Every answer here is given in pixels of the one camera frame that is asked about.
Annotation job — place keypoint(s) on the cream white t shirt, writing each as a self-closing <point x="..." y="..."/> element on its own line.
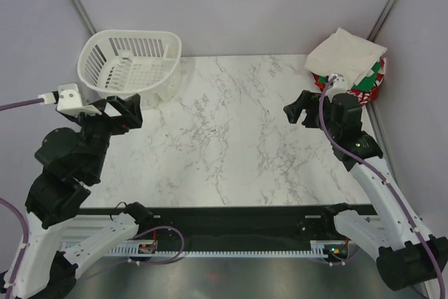
<point x="345" y="54"/>

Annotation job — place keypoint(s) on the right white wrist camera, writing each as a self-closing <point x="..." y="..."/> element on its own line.
<point x="336" y="85"/>

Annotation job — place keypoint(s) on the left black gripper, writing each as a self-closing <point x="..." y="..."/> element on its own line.
<point x="131" y="106"/>

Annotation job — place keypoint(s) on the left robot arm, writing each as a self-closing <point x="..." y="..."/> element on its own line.
<point x="72" y="162"/>

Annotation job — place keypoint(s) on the folded red printed t shirt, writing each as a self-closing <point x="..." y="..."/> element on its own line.
<point x="365" y="97"/>

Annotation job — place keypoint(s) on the white slotted cable duct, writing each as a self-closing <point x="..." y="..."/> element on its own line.
<point x="316" y="250"/>

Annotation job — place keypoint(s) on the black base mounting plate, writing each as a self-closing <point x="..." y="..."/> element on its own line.
<point x="274" y="228"/>

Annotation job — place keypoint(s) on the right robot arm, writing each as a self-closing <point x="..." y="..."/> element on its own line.
<point x="405" y="251"/>

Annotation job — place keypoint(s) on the folded green t shirt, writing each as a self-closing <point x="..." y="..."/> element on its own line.
<point x="365" y="85"/>

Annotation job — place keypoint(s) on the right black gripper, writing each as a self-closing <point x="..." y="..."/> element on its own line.
<point x="308" y="100"/>

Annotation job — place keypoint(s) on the white plastic laundry basket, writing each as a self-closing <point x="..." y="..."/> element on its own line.
<point x="119" y="62"/>

